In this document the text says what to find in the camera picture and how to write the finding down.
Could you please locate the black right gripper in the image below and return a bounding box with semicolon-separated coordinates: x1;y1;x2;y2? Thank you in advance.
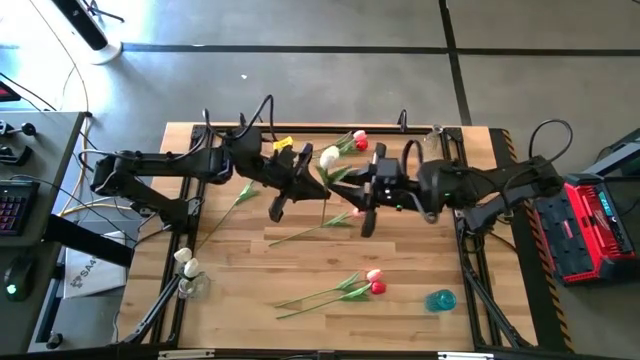
329;142;422;239

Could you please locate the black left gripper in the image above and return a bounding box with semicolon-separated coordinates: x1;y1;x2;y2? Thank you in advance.
266;143;333;224

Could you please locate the pink artificial tulip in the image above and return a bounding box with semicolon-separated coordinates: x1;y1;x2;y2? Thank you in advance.
268;207;366;248
313;129;368;154
273;268;384;309

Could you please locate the red artificial tulip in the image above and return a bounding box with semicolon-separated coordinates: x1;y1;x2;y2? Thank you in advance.
196;180;261;251
337;138;370;157
275;281;388;321

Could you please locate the clear glass vase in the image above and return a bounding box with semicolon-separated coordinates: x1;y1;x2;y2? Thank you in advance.
423;124;446;151
178;277;214;304

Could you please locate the teal glass vase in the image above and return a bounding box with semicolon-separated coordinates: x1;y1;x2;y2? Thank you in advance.
424;288;458;314

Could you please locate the black desk crossbar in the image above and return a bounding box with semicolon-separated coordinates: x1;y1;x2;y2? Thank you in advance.
43;213;135;269

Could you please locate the white printed box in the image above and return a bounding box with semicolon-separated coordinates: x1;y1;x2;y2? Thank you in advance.
62;230;129;300

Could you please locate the red and black tool case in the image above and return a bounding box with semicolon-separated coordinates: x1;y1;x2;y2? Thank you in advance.
532;172;640;286

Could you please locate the black monitor on white stand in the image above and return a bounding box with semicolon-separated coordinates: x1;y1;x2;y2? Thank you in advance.
52;0;124;66

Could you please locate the yellow black hazard tape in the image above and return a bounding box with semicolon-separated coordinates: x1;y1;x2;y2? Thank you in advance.
501;128;576;354

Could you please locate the grey desk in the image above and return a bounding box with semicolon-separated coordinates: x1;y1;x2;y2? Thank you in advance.
0;110;86;356

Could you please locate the dark grey side table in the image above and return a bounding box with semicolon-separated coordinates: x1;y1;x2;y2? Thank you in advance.
594;127;640;179

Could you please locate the black knobbed lever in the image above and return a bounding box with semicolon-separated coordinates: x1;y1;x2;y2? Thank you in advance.
0;119;38;139

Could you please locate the black keyboard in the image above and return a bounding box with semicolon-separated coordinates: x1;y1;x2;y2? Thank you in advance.
0;179;41;237

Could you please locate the black computer mouse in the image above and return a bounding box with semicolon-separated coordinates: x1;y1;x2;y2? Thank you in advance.
2;254;36;303

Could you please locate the black red-lit device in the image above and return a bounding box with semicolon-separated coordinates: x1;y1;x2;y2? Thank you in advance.
0;81;22;104

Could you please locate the white frame label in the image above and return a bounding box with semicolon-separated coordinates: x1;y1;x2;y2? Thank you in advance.
157;349;216;360
437;351;496;360

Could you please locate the thick yellow cable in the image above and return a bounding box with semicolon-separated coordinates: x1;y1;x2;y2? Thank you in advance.
59;149;124;219

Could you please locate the thin yellow cable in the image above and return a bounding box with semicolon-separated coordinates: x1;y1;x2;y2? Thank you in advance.
27;0;91;119

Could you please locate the black desk bracket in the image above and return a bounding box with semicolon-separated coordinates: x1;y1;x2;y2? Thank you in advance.
0;144;34;167

